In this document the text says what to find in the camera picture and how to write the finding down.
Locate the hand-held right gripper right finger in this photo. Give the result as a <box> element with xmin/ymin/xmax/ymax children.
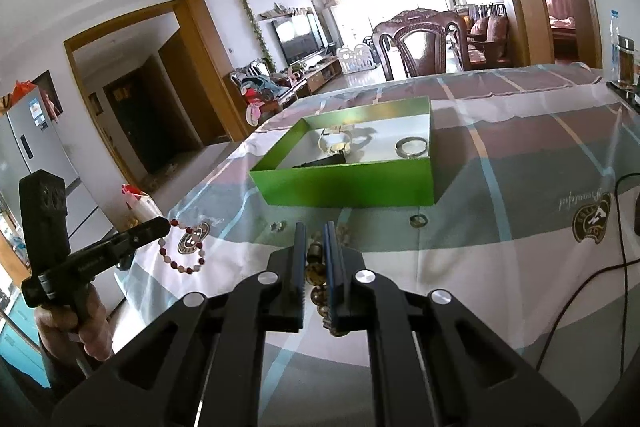
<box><xmin>322</xmin><ymin>221</ymin><xmax>583</xmax><ymax>427</ymax></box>

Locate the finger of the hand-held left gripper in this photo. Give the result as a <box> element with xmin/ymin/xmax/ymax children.
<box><xmin>75</xmin><ymin>216</ymin><xmax>172</xmax><ymax>270</ymax></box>

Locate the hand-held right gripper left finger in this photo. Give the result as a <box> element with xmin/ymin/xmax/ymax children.
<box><xmin>50</xmin><ymin>222</ymin><xmax>308</xmax><ymax>427</ymax></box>

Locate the brown bead bracelet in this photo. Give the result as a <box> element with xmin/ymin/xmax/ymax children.
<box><xmin>305</xmin><ymin>227</ymin><xmax>351</xmax><ymax>338</ymax></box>

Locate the red and white bead bracelet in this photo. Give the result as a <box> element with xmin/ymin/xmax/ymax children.
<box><xmin>157</xmin><ymin>219</ymin><xmax>207</xmax><ymax>275</ymax></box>

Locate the green cardboard box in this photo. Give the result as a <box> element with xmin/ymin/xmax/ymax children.
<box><xmin>248</xmin><ymin>97</ymin><xmax>437</xmax><ymax>208</ymax></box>

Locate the white bracelet watch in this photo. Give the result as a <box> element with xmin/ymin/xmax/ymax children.
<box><xmin>317</xmin><ymin>125</ymin><xmax>373</xmax><ymax>156</ymax></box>

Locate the silver bangle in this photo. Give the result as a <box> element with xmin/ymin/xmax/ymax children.
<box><xmin>395</xmin><ymin>136</ymin><xmax>429</xmax><ymax>158</ymax></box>

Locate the person's left hand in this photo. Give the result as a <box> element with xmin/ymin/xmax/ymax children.
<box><xmin>37</xmin><ymin>279</ymin><xmax>113</xmax><ymax>360</ymax></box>

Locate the white paper bag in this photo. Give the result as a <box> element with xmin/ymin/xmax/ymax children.
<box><xmin>121</xmin><ymin>183</ymin><xmax>163</xmax><ymax>228</ymax></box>

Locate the double door refrigerator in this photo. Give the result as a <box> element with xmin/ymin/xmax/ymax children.
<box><xmin>0</xmin><ymin>97</ymin><xmax>108</xmax><ymax>258</ymax></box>

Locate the dark wooden door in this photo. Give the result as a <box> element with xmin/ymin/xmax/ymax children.
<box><xmin>102</xmin><ymin>57</ymin><xmax>166</xmax><ymax>178</ymax></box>

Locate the red bag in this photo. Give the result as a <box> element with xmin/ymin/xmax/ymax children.
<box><xmin>10</xmin><ymin>81</ymin><xmax>38</xmax><ymax>105</ymax></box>

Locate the striped tablecloth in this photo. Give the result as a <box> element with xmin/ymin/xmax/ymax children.
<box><xmin>112</xmin><ymin>63</ymin><xmax>640</xmax><ymax>427</ymax></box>

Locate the carved wooden armchair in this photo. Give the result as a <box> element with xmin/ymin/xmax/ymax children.
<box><xmin>230</xmin><ymin>59</ymin><xmax>306</xmax><ymax>112</ymax></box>

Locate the pile of clothes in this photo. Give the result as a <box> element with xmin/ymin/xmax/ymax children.
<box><xmin>240</xmin><ymin>77</ymin><xmax>281</xmax><ymax>100</ymax></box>

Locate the wooden television cabinet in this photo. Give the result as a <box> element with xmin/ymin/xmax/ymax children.
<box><xmin>300</xmin><ymin>57</ymin><xmax>346</xmax><ymax>98</ymax></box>

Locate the white baby playpen fence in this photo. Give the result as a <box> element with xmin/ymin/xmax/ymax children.
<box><xmin>336</xmin><ymin>44</ymin><xmax>376</xmax><ymax>70</ymax></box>

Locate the flat screen television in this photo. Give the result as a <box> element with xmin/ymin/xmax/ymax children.
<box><xmin>271</xmin><ymin>13</ymin><xmax>321</xmax><ymax>64</ymax></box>

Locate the carved wooden dining chair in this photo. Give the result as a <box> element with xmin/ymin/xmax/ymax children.
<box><xmin>374</xmin><ymin>9</ymin><xmax>468</xmax><ymax>80</ymax></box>

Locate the green ivy garland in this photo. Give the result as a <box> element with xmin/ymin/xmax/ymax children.
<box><xmin>236</xmin><ymin>0</ymin><xmax>276</xmax><ymax>72</ymax></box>

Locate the wooden sofa with cushions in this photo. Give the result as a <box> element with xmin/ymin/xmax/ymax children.
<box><xmin>467</xmin><ymin>4</ymin><xmax>511</xmax><ymax>68</ymax></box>

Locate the clear plastic water bottle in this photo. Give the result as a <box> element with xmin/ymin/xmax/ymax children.
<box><xmin>607</xmin><ymin>9</ymin><xmax>623</xmax><ymax>82</ymax></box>

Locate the glass tea bottle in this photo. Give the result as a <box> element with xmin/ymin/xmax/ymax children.
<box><xmin>617</xmin><ymin>34</ymin><xmax>640</xmax><ymax>88</ymax></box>

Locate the black cable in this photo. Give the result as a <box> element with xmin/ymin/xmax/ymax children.
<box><xmin>535</xmin><ymin>172</ymin><xmax>640</xmax><ymax>373</ymax></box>

